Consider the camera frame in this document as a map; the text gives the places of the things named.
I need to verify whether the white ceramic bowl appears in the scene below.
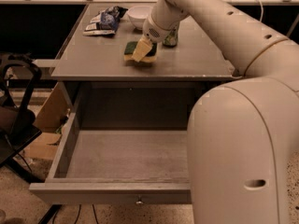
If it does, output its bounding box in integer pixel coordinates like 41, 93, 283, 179
127, 6, 152, 30

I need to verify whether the grey open top drawer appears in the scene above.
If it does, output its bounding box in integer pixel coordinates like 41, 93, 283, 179
28, 82, 192, 205

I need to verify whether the black chair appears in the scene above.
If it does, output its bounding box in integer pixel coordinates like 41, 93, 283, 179
0, 52, 42, 183

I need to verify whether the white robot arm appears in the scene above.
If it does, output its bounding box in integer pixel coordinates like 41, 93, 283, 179
134, 0, 299, 224

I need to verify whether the green soda can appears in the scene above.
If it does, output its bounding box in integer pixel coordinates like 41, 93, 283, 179
163, 23, 179, 48

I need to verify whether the blue chip bag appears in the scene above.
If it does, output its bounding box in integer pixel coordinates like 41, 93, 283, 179
83, 6, 127, 36

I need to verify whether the grey cabinet with counter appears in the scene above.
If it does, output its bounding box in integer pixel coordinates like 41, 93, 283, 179
52, 4, 232, 130

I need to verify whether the metal drawer knob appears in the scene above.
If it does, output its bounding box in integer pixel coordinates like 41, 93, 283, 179
135, 195, 144, 206

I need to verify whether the green and yellow sponge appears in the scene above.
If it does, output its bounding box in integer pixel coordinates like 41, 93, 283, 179
123, 41, 157, 63

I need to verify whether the cardboard box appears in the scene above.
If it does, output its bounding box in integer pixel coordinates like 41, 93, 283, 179
25, 83, 70, 160

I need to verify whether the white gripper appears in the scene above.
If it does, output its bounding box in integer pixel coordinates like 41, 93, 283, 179
132, 15, 170, 62

